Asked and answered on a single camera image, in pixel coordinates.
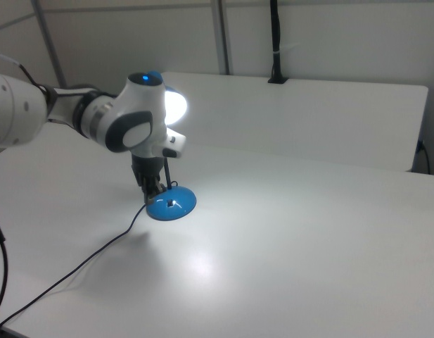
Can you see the slanted grey partition frame post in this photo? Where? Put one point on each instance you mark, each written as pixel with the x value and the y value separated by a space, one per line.
pixel 49 42

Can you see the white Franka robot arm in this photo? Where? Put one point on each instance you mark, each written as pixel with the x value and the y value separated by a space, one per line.
pixel 132 105

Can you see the blue gooseneck desk lamp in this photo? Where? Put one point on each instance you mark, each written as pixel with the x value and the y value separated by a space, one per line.
pixel 174 206

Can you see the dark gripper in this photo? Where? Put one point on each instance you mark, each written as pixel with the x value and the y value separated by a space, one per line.
pixel 146 169

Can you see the black camera stand pole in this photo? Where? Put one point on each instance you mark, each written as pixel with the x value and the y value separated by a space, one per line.
pixel 277 42

